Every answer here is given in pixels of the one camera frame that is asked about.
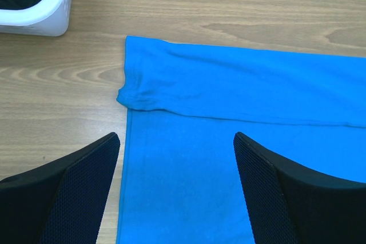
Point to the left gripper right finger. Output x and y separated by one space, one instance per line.
290 203

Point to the white plastic laundry basket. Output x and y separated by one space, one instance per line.
46 18

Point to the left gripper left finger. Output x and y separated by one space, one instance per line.
62 201

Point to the blue t-shirt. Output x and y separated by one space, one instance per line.
180 182

